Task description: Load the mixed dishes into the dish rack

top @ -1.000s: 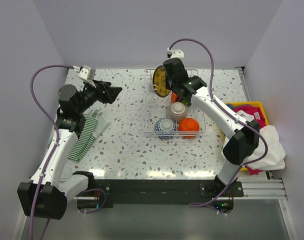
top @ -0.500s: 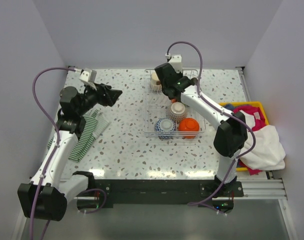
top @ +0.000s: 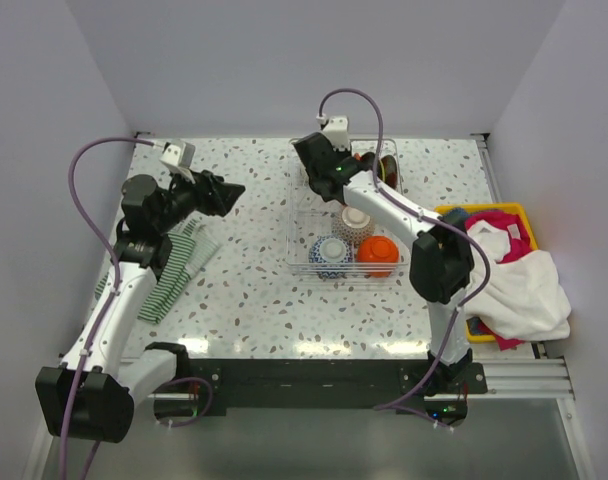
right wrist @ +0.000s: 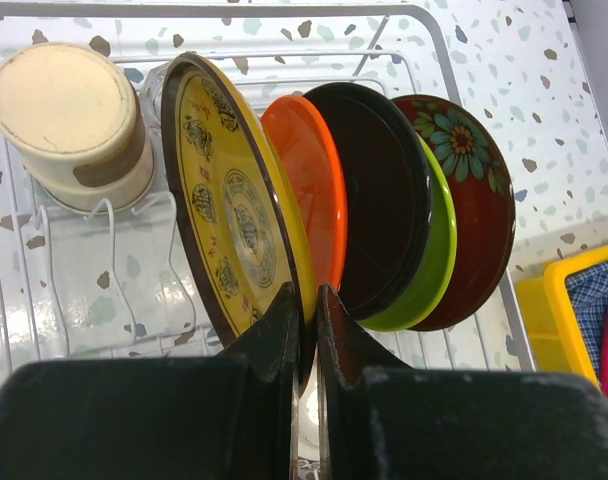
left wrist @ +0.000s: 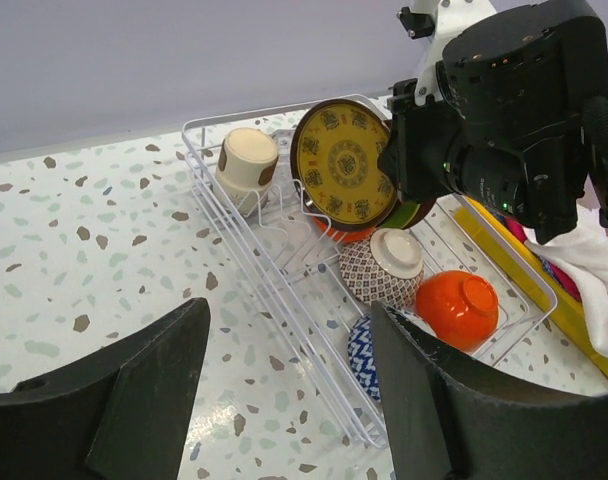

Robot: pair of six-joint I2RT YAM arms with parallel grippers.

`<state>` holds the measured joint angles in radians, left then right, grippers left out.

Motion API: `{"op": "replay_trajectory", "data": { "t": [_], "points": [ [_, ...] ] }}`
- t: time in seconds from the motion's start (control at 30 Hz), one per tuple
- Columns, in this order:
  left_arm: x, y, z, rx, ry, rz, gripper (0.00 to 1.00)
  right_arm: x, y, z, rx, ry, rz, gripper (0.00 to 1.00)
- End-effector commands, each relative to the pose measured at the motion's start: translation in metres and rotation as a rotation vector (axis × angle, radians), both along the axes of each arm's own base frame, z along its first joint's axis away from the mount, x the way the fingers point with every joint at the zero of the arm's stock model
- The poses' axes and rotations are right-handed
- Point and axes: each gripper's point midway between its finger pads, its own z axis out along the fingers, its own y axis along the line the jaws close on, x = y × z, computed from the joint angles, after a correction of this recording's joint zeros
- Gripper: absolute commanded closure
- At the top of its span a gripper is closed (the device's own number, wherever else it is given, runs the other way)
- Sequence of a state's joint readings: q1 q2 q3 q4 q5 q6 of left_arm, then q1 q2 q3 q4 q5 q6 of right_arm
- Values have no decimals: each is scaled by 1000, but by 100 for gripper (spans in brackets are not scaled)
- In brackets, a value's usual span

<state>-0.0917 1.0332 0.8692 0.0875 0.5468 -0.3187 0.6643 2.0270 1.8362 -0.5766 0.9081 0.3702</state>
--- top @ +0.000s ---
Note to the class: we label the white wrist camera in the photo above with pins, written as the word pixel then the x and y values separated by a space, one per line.
pixel 177 157
pixel 336 130

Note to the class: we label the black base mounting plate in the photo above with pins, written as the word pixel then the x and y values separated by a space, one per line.
pixel 320 384

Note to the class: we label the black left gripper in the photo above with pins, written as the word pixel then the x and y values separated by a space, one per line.
pixel 212 193

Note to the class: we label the yellow plastic basket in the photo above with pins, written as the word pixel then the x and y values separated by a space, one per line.
pixel 509 207

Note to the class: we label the orange bowl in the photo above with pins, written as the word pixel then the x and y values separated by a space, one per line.
pixel 378 249

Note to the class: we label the green white striped cloth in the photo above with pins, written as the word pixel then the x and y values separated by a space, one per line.
pixel 193 247

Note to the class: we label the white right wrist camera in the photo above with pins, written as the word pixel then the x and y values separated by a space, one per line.
pixel 336 130

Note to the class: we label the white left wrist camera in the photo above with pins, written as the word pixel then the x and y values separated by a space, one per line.
pixel 177 157

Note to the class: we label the white towel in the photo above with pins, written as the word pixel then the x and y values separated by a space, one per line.
pixel 523 299

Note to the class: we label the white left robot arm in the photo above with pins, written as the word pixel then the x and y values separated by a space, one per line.
pixel 90 395

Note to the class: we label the red floral plate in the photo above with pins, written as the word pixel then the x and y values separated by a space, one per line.
pixel 388 171

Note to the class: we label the clear wire dish rack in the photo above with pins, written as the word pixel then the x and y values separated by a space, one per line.
pixel 311 217

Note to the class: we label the blue white patterned bowl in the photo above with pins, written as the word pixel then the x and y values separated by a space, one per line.
pixel 330 255

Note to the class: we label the blue cloth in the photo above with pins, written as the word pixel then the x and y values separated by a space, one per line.
pixel 457 212

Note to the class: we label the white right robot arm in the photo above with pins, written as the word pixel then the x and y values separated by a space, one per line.
pixel 441 258

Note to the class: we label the brown patterned bowl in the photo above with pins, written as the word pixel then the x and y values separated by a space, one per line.
pixel 352 225

